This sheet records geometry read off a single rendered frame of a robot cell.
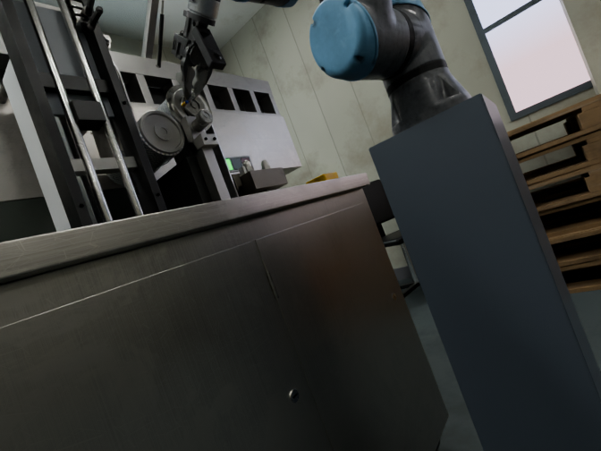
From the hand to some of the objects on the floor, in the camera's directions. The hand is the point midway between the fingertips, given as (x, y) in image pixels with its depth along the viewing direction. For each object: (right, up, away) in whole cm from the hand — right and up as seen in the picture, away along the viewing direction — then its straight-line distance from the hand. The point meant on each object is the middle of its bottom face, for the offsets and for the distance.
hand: (191, 96), depth 96 cm
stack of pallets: (+220, -54, +96) cm, 247 cm away
